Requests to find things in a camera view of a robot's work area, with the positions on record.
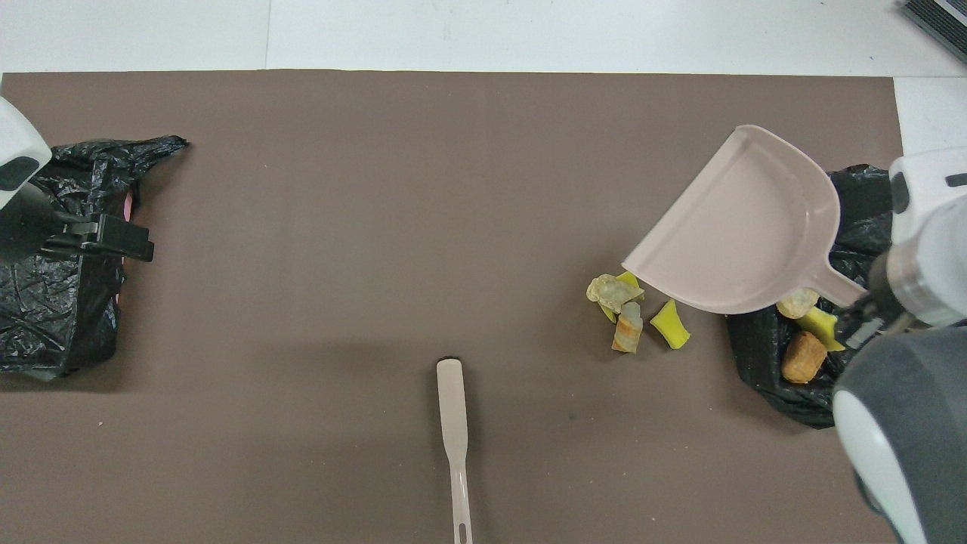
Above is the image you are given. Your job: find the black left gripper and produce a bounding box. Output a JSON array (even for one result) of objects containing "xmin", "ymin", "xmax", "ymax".
[{"xmin": 0, "ymin": 185, "xmax": 156, "ymax": 263}]

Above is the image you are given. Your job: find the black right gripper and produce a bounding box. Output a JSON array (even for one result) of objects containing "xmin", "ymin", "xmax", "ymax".
[{"xmin": 842, "ymin": 253, "xmax": 907, "ymax": 350}]

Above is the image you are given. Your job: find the pale round bread chunk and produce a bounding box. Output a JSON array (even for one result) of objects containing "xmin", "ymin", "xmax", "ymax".
[{"xmin": 777, "ymin": 288, "xmax": 820, "ymax": 320}]

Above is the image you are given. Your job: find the large yellow sponge piece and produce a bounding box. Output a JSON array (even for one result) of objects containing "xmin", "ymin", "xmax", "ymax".
[{"xmin": 793, "ymin": 306, "xmax": 847, "ymax": 353}]

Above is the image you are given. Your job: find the beige plastic dustpan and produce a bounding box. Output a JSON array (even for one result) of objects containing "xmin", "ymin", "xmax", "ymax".
[{"xmin": 622, "ymin": 125, "xmax": 870, "ymax": 316}]

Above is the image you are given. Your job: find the beige hand brush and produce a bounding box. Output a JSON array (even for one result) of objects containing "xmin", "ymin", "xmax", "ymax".
[{"xmin": 436, "ymin": 358, "xmax": 474, "ymax": 544}]

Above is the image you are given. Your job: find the dark grey ribbed box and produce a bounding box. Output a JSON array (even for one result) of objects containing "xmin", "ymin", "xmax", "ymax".
[{"xmin": 899, "ymin": 0, "xmax": 967, "ymax": 65}]

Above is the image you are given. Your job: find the striped bread roll piece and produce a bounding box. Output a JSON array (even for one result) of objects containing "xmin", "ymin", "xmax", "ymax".
[{"xmin": 611, "ymin": 301, "xmax": 644, "ymax": 354}]

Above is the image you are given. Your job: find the brown table mat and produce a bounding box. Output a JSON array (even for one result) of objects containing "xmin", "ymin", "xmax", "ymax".
[{"xmin": 0, "ymin": 70, "xmax": 947, "ymax": 544}]

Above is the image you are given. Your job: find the black plastic trash bag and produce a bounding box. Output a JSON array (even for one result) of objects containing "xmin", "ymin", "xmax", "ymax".
[
  {"xmin": 0, "ymin": 134, "xmax": 190, "ymax": 381},
  {"xmin": 725, "ymin": 164, "xmax": 900, "ymax": 430}
]

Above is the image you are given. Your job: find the brown fried croquette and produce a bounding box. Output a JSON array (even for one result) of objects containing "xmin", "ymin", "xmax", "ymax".
[{"xmin": 781, "ymin": 331, "xmax": 828, "ymax": 384}]

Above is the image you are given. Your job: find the small yellow sponge wedge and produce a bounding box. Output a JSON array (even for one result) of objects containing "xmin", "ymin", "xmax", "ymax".
[{"xmin": 650, "ymin": 299, "xmax": 691, "ymax": 351}]

